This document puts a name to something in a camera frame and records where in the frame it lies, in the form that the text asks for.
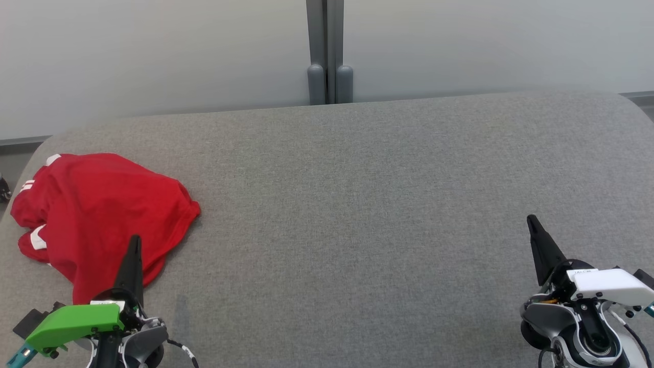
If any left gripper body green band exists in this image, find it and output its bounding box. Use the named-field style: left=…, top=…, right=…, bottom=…
left=25, top=288, right=144, bottom=358

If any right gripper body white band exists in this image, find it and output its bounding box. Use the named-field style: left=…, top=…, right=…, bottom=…
left=536, top=260, right=654, bottom=306

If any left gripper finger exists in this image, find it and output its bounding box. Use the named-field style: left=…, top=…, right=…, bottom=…
left=113, top=235, right=144, bottom=307

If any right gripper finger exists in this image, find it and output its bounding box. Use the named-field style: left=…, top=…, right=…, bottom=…
left=526, top=215, right=568, bottom=287

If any red basketball jersey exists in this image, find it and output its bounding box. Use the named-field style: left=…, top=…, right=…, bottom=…
left=43, top=153, right=201, bottom=306

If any grey fabric sofa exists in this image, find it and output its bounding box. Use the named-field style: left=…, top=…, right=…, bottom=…
left=0, top=89, right=654, bottom=368

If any right black cable teal connector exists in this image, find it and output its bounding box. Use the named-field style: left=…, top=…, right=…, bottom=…
left=611, top=302, right=654, bottom=368

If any grey door frame post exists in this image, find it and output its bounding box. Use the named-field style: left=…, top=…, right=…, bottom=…
left=306, top=0, right=354, bottom=106

